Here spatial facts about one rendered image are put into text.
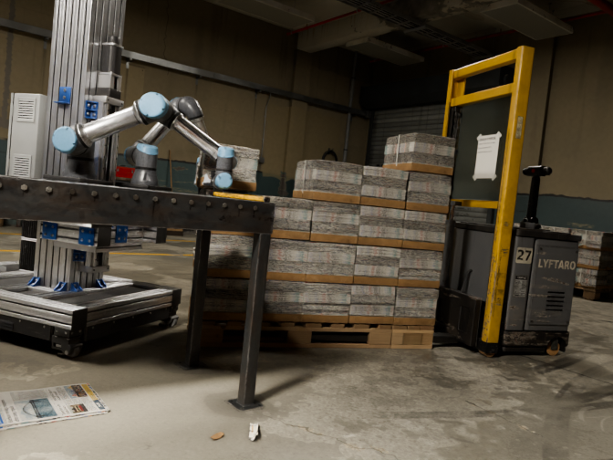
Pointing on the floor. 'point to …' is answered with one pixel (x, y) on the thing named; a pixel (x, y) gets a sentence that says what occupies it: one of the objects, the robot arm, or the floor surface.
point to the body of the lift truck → (522, 282)
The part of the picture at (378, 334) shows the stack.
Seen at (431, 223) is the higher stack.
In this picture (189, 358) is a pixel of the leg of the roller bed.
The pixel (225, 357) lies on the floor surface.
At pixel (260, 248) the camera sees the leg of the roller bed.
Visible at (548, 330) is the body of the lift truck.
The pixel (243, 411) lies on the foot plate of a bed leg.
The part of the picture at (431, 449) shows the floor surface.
